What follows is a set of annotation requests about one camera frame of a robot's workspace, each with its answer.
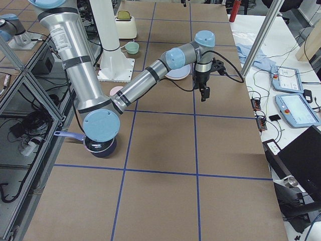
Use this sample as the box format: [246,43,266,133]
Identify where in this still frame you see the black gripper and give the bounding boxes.
[194,71,211,102]

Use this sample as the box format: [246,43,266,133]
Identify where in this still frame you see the blue plate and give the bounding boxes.
[166,64,191,80]

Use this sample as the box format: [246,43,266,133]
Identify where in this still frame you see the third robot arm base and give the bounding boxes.
[1,14,43,50]

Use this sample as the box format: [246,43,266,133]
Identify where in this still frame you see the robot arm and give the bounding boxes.
[32,1,215,142]

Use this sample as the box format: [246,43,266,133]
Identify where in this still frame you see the light blue shirt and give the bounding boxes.
[235,42,276,70]

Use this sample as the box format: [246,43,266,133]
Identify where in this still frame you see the small black phone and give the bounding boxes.
[268,114,281,122]

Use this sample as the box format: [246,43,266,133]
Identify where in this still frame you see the white side table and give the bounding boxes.
[227,14,321,181]

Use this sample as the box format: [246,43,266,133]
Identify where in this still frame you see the upper teach pendant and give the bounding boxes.
[270,65,303,94]

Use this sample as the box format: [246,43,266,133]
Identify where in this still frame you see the teach pendant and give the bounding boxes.
[270,65,303,94]
[274,93,320,128]

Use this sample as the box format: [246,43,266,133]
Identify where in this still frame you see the green bowl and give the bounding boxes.
[125,42,139,55]

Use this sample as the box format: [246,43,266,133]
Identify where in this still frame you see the small black box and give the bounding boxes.
[262,139,291,179]

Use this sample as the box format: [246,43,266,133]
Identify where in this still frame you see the pink bowl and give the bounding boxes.
[109,86,123,96]

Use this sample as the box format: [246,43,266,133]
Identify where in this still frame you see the red cylinder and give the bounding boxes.
[229,0,241,23]

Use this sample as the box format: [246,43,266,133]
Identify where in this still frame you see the lower teach pendant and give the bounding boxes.
[274,93,320,128]

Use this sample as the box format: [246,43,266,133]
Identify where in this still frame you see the toast slice in toaster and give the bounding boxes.
[117,10,131,21]

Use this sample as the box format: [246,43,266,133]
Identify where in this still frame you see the black laptop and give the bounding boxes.
[278,125,320,201]

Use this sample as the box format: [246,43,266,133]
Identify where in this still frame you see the dark blue pot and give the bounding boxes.
[54,131,117,158]

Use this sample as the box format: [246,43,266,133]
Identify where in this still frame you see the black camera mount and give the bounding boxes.
[211,58,227,76]

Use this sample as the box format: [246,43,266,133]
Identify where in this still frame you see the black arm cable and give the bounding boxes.
[162,50,245,91]

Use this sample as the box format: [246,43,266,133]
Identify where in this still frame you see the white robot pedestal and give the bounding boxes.
[90,0,135,82]

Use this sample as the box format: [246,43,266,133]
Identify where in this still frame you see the aluminium frame post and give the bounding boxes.
[241,0,284,77]

